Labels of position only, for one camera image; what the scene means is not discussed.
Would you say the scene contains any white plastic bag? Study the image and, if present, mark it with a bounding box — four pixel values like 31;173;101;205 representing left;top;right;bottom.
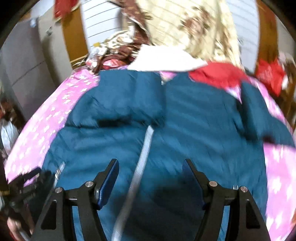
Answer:
1;119;19;157

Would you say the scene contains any pink floral bed sheet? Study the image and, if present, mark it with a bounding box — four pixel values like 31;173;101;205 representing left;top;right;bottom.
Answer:
5;70;295;240

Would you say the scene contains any brown floral bedding pile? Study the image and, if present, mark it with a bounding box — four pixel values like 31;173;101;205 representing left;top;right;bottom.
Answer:
85;1;151;74

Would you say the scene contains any grey refrigerator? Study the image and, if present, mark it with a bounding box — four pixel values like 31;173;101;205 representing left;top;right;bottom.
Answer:
0;21;56;121

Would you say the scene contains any cream floral quilt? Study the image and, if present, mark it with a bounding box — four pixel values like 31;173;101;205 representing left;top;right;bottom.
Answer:
137;0;243;68

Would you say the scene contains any red cushion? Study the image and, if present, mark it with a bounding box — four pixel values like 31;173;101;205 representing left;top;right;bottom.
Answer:
189;62;249;89

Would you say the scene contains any teal down jacket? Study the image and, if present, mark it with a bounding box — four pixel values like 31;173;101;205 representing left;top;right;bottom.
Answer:
43;70;295;240

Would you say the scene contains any red plastic bag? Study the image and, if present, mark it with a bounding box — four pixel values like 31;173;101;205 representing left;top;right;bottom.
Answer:
255;59;285;96

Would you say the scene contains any white pillow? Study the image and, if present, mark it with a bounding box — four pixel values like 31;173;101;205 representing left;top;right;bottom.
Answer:
127;44;207;72

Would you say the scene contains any red tasselled wall hanging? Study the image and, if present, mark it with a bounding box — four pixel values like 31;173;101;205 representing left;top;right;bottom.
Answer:
54;0;80;20

